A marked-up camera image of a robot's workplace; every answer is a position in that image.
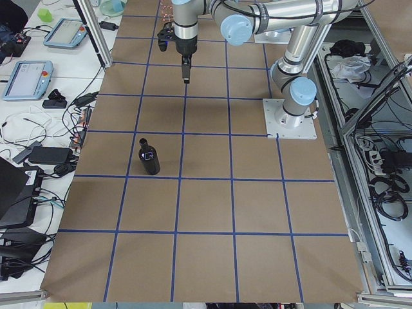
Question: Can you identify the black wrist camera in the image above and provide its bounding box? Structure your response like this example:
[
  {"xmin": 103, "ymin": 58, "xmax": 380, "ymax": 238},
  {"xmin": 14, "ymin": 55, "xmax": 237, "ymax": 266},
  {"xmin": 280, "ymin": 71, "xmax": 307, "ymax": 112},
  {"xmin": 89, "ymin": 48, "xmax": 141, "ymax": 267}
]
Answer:
[{"xmin": 157, "ymin": 21, "xmax": 176, "ymax": 52}]

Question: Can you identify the black power adapter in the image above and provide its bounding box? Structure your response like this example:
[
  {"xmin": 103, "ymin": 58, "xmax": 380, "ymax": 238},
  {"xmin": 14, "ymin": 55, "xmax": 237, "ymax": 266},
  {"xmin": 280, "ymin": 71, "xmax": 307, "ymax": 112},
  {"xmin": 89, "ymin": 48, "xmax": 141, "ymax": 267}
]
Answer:
[{"xmin": 99, "ymin": 21, "xmax": 118, "ymax": 31}]

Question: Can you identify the blue teach pendant near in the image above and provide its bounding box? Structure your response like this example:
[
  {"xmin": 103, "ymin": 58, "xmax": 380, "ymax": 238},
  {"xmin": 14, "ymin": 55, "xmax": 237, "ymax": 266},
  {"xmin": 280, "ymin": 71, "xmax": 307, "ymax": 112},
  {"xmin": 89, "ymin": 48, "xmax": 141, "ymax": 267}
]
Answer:
[{"xmin": 2, "ymin": 61, "xmax": 53, "ymax": 101}]

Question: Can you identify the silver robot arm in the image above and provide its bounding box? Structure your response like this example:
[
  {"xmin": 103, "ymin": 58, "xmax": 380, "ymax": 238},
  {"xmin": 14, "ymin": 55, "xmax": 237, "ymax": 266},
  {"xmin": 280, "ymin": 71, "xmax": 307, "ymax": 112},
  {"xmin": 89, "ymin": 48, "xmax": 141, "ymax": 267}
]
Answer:
[{"xmin": 172, "ymin": 1, "xmax": 357, "ymax": 88}]

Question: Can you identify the white crumpled cloth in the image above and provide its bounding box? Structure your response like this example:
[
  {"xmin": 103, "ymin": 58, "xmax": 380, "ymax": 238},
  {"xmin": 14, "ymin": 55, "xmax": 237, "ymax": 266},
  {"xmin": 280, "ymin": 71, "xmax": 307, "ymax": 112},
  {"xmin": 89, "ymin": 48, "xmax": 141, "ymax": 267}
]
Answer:
[{"xmin": 331, "ymin": 55, "xmax": 371, "ymax": 83}]

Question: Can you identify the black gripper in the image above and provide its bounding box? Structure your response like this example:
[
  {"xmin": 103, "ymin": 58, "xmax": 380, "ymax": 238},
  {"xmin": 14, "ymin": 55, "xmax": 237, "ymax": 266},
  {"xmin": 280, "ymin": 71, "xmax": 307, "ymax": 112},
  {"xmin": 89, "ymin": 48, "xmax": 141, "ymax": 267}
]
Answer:
[{"xmin": 175, "ymin": 36, "xmax": 197, "ymax": 84}]

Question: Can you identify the blue teach pendant far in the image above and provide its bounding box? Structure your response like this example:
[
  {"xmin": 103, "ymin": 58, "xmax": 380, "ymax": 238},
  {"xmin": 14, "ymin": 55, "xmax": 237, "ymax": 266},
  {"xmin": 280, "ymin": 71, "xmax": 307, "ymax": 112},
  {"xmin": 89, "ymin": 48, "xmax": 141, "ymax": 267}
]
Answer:
[{"xmin": 43, "ymin": 18, "xmax": 87, "ymax": 49}]

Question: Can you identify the brown gridded table mat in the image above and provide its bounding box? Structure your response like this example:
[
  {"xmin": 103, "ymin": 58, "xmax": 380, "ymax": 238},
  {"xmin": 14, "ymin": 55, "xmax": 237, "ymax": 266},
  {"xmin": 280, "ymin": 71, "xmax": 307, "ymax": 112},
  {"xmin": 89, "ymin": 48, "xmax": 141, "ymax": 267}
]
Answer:
[{"xmin": 42, "ymin": 1, "xmax": 362, "ymax": 303}]

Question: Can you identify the green glass plate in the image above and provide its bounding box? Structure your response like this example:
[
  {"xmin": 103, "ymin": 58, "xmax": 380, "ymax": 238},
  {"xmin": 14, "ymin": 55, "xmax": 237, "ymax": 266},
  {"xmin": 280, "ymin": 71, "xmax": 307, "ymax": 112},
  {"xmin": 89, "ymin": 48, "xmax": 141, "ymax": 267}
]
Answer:
[{"xmin": 99, "ymin": 0, "xmax": 126, "ymax": 17}]

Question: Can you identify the copper wire wine basket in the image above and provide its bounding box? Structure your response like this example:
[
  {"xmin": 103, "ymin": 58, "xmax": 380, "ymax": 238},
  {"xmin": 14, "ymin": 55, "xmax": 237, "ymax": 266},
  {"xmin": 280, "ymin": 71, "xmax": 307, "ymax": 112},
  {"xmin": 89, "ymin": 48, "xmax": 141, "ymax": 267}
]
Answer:
[{"xmin": 160, "ymin": 0, "xmax": 173, "ymax": 22}]

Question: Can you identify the aluminium frame post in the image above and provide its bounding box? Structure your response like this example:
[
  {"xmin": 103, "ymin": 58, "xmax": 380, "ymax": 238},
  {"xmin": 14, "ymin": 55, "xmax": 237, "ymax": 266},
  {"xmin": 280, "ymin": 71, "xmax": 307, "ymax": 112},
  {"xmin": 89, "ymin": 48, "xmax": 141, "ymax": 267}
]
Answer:
[{"xmin": 73, "ymin": 0, "xmax": 113, "ymax": 68}]

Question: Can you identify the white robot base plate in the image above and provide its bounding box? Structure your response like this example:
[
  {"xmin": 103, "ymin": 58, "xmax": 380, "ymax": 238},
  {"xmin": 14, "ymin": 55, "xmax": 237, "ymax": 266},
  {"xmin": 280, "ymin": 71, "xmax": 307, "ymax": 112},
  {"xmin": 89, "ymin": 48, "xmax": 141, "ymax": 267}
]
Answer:
[{"xmin": 263, "ymin": 98, "xmax": 317, "ymax": 140}]

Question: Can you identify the blue foam block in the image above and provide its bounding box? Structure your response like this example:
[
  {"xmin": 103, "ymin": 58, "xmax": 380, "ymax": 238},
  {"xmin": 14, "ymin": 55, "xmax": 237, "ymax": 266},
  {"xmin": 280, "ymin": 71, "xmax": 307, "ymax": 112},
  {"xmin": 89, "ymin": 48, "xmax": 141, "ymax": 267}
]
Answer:
[{"xmin": 111, "ymin": 0, "xmax": 124, "ymax": 12}]

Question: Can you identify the green block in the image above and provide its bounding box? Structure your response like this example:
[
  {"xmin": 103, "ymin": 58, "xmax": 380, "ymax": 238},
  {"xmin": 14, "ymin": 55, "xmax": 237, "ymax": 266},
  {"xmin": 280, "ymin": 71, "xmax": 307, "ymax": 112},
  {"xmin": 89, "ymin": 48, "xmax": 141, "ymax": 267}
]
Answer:
[{"xmin": 37, "ymin": 8, "xmax": 53, "ymax": 23}]

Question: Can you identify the black power brick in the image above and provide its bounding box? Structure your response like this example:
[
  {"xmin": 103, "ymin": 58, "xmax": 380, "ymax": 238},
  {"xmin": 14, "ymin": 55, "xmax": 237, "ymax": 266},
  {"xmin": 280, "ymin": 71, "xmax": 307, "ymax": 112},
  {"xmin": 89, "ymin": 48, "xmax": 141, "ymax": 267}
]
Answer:
[{"xmin": 28, "ymin": 146, "xmax": 73, "ymax": 165}]

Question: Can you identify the blue teach pendant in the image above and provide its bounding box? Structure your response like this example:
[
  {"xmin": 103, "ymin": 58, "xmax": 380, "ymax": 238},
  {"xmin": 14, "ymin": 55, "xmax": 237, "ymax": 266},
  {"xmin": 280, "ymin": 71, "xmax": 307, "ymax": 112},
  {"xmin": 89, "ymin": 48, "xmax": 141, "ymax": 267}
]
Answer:
[
  {"xmin": 2, "ymin": 61, "xmax": 53, "ymax": 101},
  {"xmin": 43, "ymin": 18, "xmax": 87, "ymax": 49}
]

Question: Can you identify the black small device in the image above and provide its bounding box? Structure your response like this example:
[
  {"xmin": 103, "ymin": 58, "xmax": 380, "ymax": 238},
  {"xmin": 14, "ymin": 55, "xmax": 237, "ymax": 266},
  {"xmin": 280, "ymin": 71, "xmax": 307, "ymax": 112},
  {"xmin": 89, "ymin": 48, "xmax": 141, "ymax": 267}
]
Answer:
[{"xmin": 42, "ymin": 88, "xmax": 67, "ymax": 109}]

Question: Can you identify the dark wine bottle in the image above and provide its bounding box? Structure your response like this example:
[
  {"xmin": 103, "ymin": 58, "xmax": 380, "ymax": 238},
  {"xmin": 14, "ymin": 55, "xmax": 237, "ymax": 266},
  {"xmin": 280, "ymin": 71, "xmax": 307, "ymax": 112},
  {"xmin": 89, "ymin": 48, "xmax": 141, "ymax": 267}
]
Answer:
[{"xmin": 138, "ymin": 138, "xmax": 160, "ymax": 175}]

